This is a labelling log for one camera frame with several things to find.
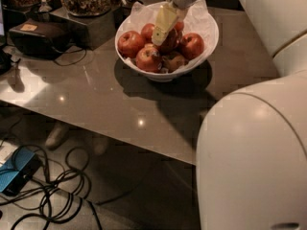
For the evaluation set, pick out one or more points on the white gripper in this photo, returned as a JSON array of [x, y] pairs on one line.
[[167, 18]]

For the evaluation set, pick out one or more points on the red apple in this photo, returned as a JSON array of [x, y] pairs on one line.
[[170, 42], [130, 43], [191, 45], [149, 59], [179, 26], [147, 32]]

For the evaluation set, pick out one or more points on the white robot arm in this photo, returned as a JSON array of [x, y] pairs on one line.
[[252, 145]]

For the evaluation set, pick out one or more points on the red apple back top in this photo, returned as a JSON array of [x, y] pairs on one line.
[[179, 26]]

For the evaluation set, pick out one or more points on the yellowish apple front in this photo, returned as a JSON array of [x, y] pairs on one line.
[[173, 61]]

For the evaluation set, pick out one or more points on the white bowl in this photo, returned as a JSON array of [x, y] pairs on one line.
[[166, 75]]

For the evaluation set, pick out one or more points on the white paper liner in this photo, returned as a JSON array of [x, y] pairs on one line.
[[201, 19]]

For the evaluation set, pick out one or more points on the dark box stand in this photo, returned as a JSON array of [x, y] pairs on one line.
[[87, 32]]

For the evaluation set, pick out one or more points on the metal scoop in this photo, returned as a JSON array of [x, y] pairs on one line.
[[44, 6]]

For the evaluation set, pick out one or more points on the black device with label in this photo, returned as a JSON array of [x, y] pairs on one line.
[[41, 39]]

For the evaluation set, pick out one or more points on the white shoe under table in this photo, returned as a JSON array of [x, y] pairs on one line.
[[57, 136]]

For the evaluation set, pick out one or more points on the blue electronics box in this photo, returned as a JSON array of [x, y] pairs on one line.
[[17, 170]]

